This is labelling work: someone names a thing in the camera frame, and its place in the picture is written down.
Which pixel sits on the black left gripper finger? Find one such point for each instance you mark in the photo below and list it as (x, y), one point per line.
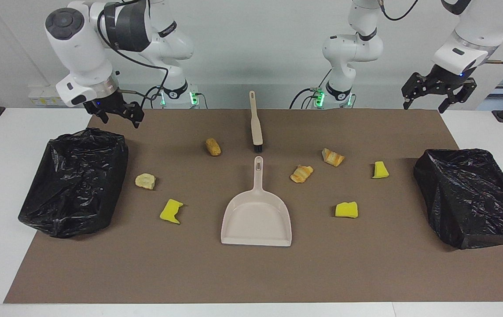
(461, 96)
(412, 88)

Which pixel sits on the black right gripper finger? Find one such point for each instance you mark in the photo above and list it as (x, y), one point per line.
(137, 115)
(103, 118)

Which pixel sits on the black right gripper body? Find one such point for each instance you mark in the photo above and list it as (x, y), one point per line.
(112, 105)

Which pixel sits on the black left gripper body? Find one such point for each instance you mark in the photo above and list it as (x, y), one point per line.
(449, 81)

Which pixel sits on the pale yellow food piece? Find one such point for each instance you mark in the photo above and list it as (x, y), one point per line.
(145, 181)

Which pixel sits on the brown oval bread nugget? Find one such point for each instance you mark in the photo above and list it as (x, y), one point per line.
(212, 147)

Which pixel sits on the small yellow sponge piece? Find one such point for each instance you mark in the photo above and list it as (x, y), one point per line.
(380, 171)

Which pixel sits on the notched yellow sponge piece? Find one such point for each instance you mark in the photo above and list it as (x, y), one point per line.
(171, 212)

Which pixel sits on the striped toy croissant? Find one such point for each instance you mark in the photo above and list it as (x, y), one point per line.
(302, 174)
(332, 157)

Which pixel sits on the beige hand brush black bristles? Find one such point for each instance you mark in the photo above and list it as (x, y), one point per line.
(256, 127)

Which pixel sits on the large yellow sponge piece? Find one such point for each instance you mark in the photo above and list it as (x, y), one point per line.
(346, 210)

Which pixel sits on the beige plastic dustpan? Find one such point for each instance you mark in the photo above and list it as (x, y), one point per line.
(255, 220)

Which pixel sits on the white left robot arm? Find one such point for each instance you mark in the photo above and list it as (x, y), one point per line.
(352, 48)

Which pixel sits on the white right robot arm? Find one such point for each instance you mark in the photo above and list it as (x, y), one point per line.
(79, 44)

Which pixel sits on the black bag lined bin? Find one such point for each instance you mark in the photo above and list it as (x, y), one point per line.
(73, 185)
(471, 198)

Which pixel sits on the brown table mat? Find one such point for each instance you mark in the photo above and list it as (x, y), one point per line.
(251, 273)

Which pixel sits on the white wall socket box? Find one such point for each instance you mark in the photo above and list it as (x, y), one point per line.
(51, 96)

